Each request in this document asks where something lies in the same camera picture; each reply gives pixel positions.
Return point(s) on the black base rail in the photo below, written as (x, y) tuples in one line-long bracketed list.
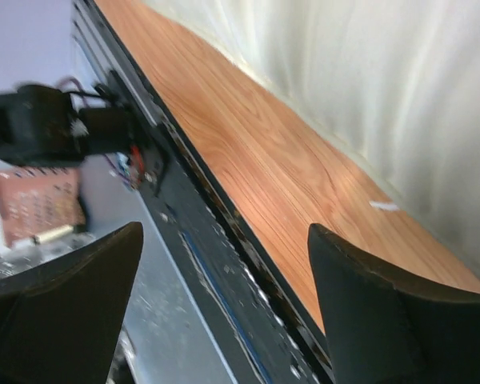
[(208, 305)]

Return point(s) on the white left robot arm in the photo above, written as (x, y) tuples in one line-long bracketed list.
[(42, 126)]

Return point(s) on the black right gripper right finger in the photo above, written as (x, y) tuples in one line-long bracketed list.
[(384, 324)]

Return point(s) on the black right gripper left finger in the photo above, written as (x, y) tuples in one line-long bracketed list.
[(60, 321)]

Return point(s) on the white bear print pillow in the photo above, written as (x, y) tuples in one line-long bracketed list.
[(395, 84)]

